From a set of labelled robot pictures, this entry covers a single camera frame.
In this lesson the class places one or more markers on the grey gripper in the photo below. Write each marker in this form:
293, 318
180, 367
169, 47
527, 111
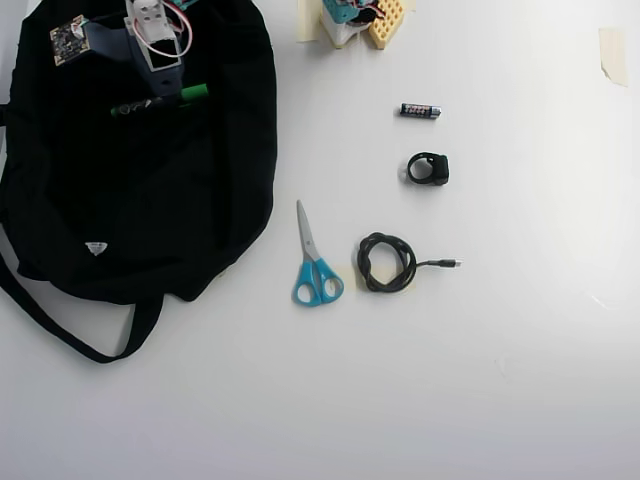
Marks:
166, 83

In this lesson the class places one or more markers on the green marker with black barrel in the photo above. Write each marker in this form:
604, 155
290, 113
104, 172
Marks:
195, 91

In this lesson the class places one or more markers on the black fabric bag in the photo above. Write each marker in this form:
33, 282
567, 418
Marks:
150, 200

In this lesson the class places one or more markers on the beige masking tape strip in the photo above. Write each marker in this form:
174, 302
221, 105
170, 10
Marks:
614, 55
307, 22

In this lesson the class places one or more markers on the yellow perforated block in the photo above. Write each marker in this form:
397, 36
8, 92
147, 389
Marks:
385, 25

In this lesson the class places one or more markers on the black AA battery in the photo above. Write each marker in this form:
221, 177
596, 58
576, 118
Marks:
419, 110

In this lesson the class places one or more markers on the pale yellow tape patch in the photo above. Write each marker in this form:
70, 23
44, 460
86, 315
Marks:
382, 274

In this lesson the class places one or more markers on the bare camera circuit board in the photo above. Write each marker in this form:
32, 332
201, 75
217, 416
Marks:
70, 40

